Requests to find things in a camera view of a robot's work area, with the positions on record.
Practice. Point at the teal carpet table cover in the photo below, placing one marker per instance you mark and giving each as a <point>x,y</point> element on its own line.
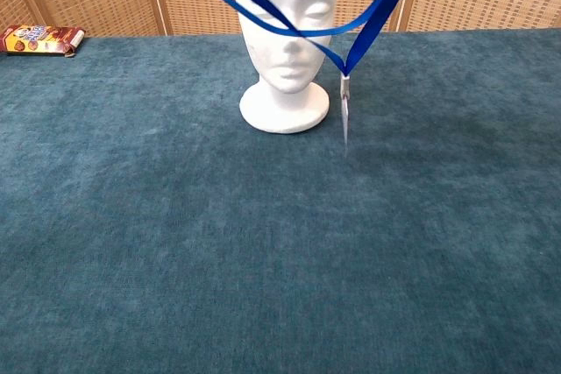
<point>131,216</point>

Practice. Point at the white foam mannequin head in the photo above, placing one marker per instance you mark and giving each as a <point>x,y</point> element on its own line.
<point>280,102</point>

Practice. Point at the brown cookie box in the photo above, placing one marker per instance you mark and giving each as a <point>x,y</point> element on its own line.
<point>39,39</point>

